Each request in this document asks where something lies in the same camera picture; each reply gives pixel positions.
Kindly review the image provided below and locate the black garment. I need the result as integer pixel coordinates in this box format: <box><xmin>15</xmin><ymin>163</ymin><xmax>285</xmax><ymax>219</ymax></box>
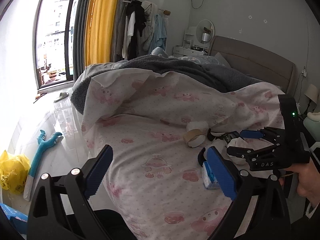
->
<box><xmin>125</xmin><ymin>0</ymin><xmax>147</xmax><ymax>57</ymax></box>

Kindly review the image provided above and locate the beige jacket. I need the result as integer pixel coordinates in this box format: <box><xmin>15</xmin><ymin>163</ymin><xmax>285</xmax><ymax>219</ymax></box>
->
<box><xmin>141</xmin><ymin>1</ymin><xmax>159</xmax><ymax>52</ymax></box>

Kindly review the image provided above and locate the grey fleece blanket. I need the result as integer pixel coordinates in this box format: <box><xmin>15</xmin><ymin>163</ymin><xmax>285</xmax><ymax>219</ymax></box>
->
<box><xmin>70</xmin><ymin>55</ymin><xmax>283</xmax><ymax>114</ymax></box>

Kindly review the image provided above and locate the white garment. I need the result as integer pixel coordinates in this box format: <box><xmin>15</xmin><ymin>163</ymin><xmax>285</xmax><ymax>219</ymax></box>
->
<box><xmin>122</xmin><ymin>12</ymin><xmax>137</xmax><ymax>58</ymax></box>

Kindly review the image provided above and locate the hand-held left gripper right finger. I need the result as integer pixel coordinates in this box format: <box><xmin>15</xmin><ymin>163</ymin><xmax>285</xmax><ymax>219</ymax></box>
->
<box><xmin>207</xmin><ymin>146</ymin><xmax>292</xmax><ymax>240</ymax></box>

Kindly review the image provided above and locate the light blue garment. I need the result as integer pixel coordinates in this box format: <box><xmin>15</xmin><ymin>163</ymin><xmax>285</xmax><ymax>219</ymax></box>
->
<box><xmin>154</xmin><ymin>14</ymin><xmax>167</xmax><ymax>50</ymax></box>

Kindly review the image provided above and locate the round vanity mirror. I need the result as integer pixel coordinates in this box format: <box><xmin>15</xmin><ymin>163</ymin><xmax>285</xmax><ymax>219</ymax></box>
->
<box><xmin>195</xmin><ymin>19</ymin><xmax>215</xmax><ymax>55</ymax></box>

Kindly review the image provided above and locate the light blue plush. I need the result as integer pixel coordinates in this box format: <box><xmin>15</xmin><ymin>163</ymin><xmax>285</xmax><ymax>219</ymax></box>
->
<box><xmin>150</xmin><ymin>47</ymin><xmax>168</xmax><ymax>57</ymax></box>

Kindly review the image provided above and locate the black box with label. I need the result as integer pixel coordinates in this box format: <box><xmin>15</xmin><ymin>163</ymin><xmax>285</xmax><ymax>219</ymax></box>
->
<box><xmin>221</xmin><ymin>131</ymin><xmax>244</xmax><ymax>143</ymax></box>

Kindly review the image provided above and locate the yellow plastic bag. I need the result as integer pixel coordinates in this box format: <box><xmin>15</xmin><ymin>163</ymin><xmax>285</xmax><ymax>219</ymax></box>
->
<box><xmin>0</xmin><ymin>150</ymin><xmax>31</xmax><ymax>195</ymax></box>

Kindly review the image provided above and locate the glass balcony door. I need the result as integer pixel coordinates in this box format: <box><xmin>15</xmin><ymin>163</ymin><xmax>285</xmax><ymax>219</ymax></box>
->
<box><xmin>35</xmin><ymin>0</ymin><xmax>83</xmax><ymax>90</ymax></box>

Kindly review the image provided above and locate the tissue pack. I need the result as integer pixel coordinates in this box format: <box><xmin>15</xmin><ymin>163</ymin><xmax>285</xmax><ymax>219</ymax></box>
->
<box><xmin>202</xmin><ymin>160</ymin><xmax>222</xmax><ymax>190</ymax></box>

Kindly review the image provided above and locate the brown tape roll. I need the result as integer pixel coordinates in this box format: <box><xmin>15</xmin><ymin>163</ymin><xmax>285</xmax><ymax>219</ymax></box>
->
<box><xmin>183</xmin><ymin>129</ymin><xmax>206</xmax><ymax>148</ymax></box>

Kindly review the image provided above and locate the white tissue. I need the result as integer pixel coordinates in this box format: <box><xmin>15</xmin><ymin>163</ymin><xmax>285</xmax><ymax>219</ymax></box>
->
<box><xmin>212</xmin><ymin>137</ymin><xmax>250</xmax><ymax>165</ymax></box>

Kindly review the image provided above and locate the white dressing table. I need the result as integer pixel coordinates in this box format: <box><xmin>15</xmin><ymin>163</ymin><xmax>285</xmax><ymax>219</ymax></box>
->
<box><xmin>172</xmin><ymin>27</ymin><xmax>209</xmax><ymax>57</ymax></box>

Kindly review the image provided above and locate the clothes rack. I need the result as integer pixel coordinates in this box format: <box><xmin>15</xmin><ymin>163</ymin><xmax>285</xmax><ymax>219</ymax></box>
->
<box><xmin>122</xmin><ymin>0</ymin><xmax>171</xmax><ymax>55</ymax></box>

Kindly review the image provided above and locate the bedside lamp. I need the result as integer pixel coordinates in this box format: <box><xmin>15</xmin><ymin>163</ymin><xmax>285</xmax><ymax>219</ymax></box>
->
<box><xmin>304</xmin><ymin>84</ymin><xmax>318</xmax><ymax>113</ymax></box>

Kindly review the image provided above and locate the person's right hand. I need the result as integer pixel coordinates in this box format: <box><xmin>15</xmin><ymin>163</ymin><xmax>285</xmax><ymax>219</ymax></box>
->
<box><xmin>291</xmin><ymin>155</ymin><xmax>320</xmax><ymax>206</ymax></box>

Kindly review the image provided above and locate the pale green soft item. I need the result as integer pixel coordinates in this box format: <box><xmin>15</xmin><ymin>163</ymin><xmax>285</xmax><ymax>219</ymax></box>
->
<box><xmin>303</xmin><ymin>112</ymin><xmax>320</xmax><ymax>143</ymax></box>

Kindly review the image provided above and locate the person's right forearm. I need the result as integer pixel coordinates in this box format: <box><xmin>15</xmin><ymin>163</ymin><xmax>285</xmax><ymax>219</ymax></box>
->
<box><xmin>292</xmin><ymin>200</ymin><xmax>320</xmax><ymax>240</ymax></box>

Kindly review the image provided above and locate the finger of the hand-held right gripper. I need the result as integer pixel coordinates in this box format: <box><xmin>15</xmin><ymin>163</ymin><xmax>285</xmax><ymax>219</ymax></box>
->
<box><xmin>226</xmin><ymin>144</ymin><xmax>278</xmax><ymax>165</ymax></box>
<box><xmin>240</xmin><ymin>127</ymin><xmax>286</xmax><ymax>146</ymax></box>

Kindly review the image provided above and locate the black curved plastic piece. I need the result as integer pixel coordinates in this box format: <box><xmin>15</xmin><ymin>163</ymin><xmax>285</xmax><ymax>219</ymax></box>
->
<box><xmin>197</xmin><ymin>148</ymin><xmax>208</xmax><ymax>167</ymax></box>
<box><xmin>206</xmin><ymin>128</ymin><xmax>220</xmax><ymax>142</ymax></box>

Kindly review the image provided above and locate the blue patterned pillow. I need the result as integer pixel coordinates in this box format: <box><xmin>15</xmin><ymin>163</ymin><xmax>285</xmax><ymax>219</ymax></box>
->
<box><xmin>175</xmin><ymin>52</ymin><xmax>230</xmax><ymax>67</ymax></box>

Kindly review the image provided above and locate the grey bed headboard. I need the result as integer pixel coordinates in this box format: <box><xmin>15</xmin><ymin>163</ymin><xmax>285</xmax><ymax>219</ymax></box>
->
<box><xmin>209</xmin><ymin>35</ymin><xmax>297</xmax><ymax>93</ymax></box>

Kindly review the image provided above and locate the white quilted bed cover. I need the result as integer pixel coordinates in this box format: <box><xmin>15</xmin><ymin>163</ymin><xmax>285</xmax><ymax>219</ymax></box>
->
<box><xmin>84</xmin><ymin>62</ymin><xmax>125</xmax><ymax>80</ymax></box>

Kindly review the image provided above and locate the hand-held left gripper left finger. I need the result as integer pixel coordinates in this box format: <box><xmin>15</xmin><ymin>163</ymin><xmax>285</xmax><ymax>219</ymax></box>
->
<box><xmin>27</xmin><ymin>144</ymin><xmax>114</xmax><ymax>240</ymax></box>

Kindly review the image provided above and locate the blue dinosaur plush toy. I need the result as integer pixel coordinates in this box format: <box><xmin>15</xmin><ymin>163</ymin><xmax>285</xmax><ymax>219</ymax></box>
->
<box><xmin>23</xmin><ymin>129</ymin><xmax>63</xmax><ymax>202</ymax></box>

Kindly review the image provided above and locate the yellow curtain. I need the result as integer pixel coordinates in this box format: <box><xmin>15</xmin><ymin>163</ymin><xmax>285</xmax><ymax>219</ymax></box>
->
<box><xmin>85</xmin><ymin>0</ymin><xmax>123</xmax><ymax>67</ymax></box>

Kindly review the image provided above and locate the pink printed bedsheet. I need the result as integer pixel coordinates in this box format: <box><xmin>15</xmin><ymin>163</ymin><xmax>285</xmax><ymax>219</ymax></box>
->
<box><xmin>81</xmin><ymin>70</ymin><xmax>285</xmax><ymax>240</ymax></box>

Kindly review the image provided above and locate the dark stick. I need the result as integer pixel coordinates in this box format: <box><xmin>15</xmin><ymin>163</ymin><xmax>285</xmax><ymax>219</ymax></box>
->
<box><xmin>33</xmin><ymin>92</ymin><xmax>48</xmax><ymax>103</ymax></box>

